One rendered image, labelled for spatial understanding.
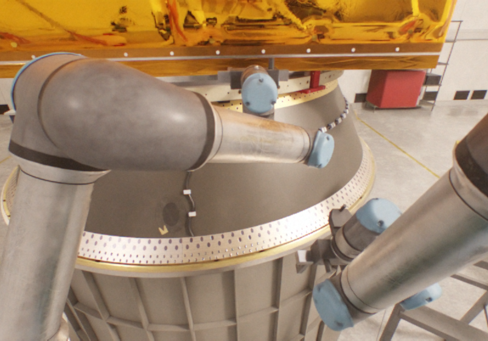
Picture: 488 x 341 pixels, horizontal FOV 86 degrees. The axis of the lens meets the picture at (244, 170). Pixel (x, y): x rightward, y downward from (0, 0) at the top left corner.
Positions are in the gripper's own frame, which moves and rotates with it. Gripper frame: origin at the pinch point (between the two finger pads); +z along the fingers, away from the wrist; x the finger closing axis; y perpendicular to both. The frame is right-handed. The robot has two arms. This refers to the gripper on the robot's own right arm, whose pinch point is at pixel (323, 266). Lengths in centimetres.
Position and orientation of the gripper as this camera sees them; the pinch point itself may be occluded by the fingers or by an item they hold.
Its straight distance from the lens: 82.0
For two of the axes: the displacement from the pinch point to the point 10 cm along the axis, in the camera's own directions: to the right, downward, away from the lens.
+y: 0.6, 7.9, -6.1
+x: 9.9, 0.5, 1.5
